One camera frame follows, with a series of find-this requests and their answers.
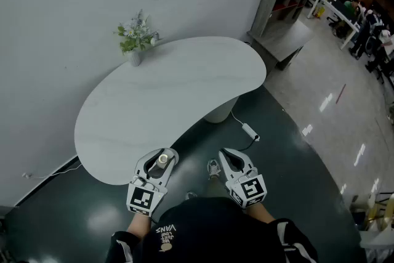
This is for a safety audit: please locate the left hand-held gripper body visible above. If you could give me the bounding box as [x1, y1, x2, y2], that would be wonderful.
[125, 174, 169, 218]

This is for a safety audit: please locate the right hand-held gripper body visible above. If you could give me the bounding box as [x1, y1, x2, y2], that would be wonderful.
[225, 168, 268, 209]

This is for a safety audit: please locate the small glass jar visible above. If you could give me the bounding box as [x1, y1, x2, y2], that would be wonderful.
[152, 154, 171, 172]

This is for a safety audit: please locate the person's left forearm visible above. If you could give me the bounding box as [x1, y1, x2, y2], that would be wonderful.
[126, 214, 153, 241]

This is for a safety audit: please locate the person's right forearm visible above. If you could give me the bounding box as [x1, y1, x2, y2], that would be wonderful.
[246, 204, 276, 224]

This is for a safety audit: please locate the white kidney-shaped table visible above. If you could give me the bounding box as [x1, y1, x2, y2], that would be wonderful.
[74, 36, 267, 185]

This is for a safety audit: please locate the person's right grey shoe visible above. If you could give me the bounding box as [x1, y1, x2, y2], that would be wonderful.
[207, 158, 222, 180]

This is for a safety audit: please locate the person's right leg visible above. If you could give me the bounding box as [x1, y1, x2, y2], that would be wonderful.
[205, 177, 232, 200]

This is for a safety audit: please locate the person's black printed shirt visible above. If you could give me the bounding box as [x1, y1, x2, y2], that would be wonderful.
[106, 196, 320, 263]

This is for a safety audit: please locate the white ribbed vase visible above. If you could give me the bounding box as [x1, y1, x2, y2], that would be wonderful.
[128, 51, 142, 67]

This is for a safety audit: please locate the red floor strip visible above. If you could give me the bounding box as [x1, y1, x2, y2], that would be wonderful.
[336, 83, 347, 105]

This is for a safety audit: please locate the blue and white flower bouquet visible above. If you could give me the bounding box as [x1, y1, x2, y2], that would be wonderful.
[113, 9, 159, 56]

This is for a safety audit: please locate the grey wooden shelf cabinet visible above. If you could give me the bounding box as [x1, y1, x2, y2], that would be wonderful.
[246, 0, 315, 71]

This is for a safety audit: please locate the long white office desk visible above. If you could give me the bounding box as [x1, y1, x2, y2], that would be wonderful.
[307, 0, 361, 50]

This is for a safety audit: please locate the white power adapter with cable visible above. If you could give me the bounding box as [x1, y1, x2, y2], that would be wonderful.
[230, 110, 261, 152]

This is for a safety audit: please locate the white wall cable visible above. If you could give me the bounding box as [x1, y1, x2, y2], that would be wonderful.
[22, 163, 83, 180]

